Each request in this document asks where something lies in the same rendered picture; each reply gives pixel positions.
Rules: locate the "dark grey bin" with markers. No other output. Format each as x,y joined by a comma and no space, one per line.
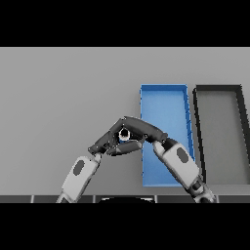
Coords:
221,136

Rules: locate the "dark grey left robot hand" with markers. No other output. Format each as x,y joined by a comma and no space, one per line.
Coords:
103,141

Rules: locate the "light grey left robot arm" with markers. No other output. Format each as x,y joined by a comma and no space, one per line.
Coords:
78,177

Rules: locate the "blue bin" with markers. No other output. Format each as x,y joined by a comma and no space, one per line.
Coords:
164,107

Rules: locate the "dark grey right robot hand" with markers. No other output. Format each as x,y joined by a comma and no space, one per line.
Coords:
147,127

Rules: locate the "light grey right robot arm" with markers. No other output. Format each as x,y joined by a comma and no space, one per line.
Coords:
180,164

